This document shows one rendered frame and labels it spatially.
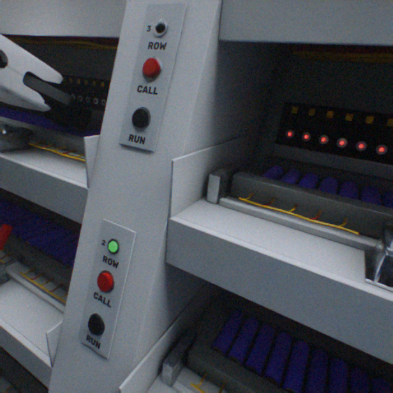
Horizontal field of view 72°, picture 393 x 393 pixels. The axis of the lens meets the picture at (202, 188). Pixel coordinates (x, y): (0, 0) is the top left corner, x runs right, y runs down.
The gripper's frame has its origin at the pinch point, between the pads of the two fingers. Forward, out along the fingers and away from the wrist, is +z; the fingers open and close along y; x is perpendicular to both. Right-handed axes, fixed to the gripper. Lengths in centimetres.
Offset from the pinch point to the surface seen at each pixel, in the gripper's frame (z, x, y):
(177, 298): 1.5, 16.7, -24.3
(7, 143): -4.5, 6.8, 2.2
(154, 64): -9.3, -2.9, -19.9
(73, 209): -4.3, 11.4, -12.2
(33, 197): -3.9, 11.9, -5.2
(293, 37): -8.4, -6.4, -30.3
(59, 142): -1.6, 4.5, -2.9
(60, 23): -8.3, -7.4, -4.6
